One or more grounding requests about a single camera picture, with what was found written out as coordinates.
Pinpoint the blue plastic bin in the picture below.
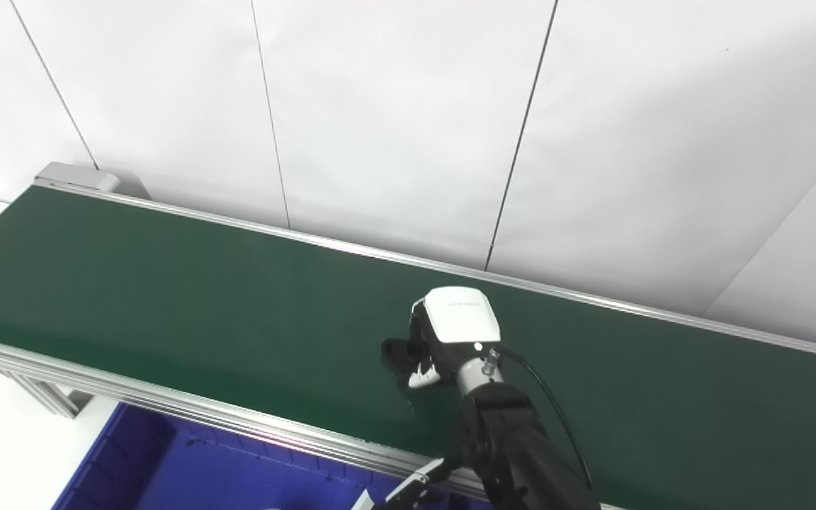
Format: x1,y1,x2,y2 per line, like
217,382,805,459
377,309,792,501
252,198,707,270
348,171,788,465
52,402,495,510

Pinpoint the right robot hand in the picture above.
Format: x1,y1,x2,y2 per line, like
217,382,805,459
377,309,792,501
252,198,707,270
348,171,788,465
407,286,504,390

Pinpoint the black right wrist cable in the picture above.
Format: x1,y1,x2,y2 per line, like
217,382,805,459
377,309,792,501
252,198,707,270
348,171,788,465
487,345,596,494

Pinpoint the green conveyor belt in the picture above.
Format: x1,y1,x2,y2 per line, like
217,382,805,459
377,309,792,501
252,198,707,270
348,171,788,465
0,161,816,510
0,186,816,510

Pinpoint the black plastic part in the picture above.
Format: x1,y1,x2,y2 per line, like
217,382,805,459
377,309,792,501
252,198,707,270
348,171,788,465
380,336,429,378

